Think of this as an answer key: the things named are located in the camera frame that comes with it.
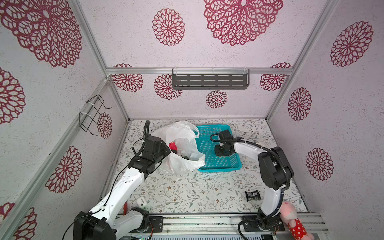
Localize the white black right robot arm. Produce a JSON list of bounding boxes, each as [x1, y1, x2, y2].
[[210, 130, 294, 225]]

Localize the red handled tool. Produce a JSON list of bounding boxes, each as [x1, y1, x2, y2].
[[123, 202, 128, 216]]

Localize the pink plush toy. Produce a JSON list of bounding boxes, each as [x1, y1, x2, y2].
[[280, 201, 315, 240]]

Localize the small black packet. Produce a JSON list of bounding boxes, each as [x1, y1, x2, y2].
[[246, 191, 261, 202]]

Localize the grey wall shelf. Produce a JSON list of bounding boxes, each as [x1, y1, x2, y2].
[[171, 69, 250, 90]]

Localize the red dragon fruit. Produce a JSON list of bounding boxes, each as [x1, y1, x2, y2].
[[169, 142, 178, 154]]

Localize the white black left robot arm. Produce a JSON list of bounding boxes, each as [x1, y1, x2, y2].
[[70, 121, 171, 240]]

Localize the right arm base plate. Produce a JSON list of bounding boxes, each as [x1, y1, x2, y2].
[[242, 215, 285, 232]]

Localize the black wire wall rack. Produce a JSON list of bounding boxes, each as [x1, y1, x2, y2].
[[78, 95, 113, 139]]

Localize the white small adapter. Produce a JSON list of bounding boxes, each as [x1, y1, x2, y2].
[[136, 197, 148, 208]]

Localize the white plastic bag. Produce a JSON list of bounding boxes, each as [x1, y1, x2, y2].
[[152, 121, 205, 176]]

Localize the teal plastic basket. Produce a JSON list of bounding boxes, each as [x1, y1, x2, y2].
[[196, 125, 242, 173]]

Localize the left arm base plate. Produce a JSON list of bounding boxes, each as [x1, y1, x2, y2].
[[131, 216, 164, 234]]

